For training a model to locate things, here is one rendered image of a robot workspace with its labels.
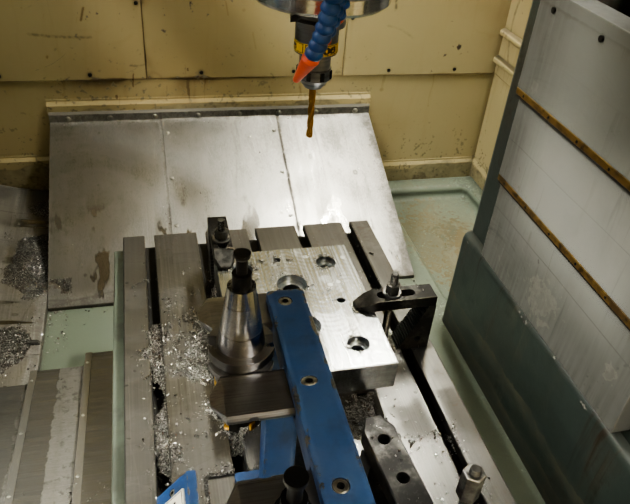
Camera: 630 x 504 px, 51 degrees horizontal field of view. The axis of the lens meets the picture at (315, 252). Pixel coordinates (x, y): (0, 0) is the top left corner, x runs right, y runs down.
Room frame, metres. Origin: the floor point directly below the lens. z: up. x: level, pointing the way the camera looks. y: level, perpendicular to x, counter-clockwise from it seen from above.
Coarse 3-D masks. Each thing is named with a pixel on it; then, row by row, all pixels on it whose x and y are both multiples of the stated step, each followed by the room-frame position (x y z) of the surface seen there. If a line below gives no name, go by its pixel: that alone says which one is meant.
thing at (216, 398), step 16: (224, 384) 0.40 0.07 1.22; (240, 384) 0.40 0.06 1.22; (256, 384) 0.40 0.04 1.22; (272, 384) 0.40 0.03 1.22; (224, 400) 0.38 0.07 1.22; (240, 400) 0.38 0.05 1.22; (256, 400) 0.38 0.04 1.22; (272, 400) 0.39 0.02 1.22; (288, 400) 0.39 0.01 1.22; (224, 416) 0.36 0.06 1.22; (240, 416) 0.37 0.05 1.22; (256, 416) 0.37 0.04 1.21; (272, 416) 0.37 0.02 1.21; (288, 416) 0.37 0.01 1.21
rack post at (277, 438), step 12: (276, 360) 0.49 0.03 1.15; (264, 420) 0.50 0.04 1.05; (276, 420) 0.50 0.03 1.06; (288, 420) 0.50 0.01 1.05; (264, 432) 0.49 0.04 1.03; (276, 432) 0.50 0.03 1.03; (288, 432) 0.50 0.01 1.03; (264, 444) 0.49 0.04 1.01; (276, 444) 0.50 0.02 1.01; (288, 444) 0.50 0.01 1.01; (264, 456) 0.49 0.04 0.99; (276, 456) 0.50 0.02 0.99; (288, 456) 0.50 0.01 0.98; (264, 468) 0.49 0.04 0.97; (276, 468) 0.50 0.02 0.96; (240, 480) 0.51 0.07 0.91
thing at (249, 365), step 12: (216, 336) 0.45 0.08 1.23; (216, 348) 0.43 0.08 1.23; (264, 348) 0.44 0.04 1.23; (216, 360) 0.42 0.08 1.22; (228, 360) 0.42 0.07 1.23; (240, 360) 0.42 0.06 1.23; (252, 360) 0.42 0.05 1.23; (264, 360) 0.42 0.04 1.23; (216, 372) 0.42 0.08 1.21; (228, 372) 0.42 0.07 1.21; (240, 372) 0.41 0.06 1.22; (252, 372) 0.42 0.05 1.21
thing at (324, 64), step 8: (320, 64) 0.73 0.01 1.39; (328, 64) 0.74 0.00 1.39; (312, 72) 0.73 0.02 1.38; (320, 72) 0.73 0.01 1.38; (328, 72) 0.74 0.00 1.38; (304, 80) 0.73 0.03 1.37; (312, 80) 0.73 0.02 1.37; (320, 80) 0.73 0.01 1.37; (328, 80) 0.74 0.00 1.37; (312, 88) 0.74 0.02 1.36; (320, 88) 0.74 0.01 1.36
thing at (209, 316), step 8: (264, 296) 0.52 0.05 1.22; (208, 304) 0.50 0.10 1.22; (216, 304) 0.50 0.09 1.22; (264, 304) 0.51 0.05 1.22; (200, 312) 0.49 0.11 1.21; (208, 312) 0.49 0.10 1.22; (216, 312) 0.49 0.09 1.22; (264, 312) 0.50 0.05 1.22; (200, 320) 0.48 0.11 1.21; (208, 320) 0.48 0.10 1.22; (216, 320) 0.48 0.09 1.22; (264, 320) 0.49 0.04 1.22; (208, 328) 0.47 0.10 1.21; (272, 328) 0.48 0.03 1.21
